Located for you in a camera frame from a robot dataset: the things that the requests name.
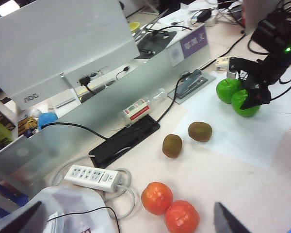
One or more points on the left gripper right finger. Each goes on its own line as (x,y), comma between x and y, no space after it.
(229,222)

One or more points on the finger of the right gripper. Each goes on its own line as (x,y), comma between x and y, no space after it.
(243,82)
(255,98)

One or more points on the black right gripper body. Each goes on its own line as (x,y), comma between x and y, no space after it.
(266,72)

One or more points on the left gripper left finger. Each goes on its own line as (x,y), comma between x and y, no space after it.
(21,218)

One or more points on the green plastic apple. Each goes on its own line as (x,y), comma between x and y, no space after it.
(245,106)
(226,89)

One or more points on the orange plastic mandarin fruit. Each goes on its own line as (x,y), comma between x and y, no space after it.
(156,197)
(182,216)

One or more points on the brown kiwi fruit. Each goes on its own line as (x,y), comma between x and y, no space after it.
(200,131)
(172,145)

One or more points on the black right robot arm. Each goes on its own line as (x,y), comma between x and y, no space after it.
(276,31)

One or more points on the white plug adapter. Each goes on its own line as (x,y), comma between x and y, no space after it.
(221,63)

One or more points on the white paper sheet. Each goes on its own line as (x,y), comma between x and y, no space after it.
(288,97)
(232,138)

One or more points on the blue file holder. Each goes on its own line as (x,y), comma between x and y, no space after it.
(2,191)

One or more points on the grey flat plate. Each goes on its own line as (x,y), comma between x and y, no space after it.
(208,78)

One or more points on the grey stapler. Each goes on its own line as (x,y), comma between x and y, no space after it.
(192,81)

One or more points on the white printed plastic bag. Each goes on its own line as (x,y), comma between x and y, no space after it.
(75,201)

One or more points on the grey panel with red edge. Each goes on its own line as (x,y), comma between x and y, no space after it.
(259,11)

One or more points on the purple white name plate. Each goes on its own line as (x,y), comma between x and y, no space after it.
(189,43)

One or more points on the white power strip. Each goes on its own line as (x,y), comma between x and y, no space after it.
(93,178)

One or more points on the black flat device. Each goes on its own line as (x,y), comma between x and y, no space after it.
(155,41)

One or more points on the clear bottle with red label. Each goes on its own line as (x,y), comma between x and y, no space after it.
(145,106)

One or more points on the blue plastic item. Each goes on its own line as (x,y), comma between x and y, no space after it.
(47,119)

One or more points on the yellow bowl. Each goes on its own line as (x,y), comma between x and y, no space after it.
(134,26)

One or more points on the frosted glass desk partition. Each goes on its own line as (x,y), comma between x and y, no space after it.
(111,102)

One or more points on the white AOC monitor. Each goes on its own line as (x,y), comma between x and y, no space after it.
(63,36)

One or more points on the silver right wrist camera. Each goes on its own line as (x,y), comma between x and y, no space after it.
(231,71)

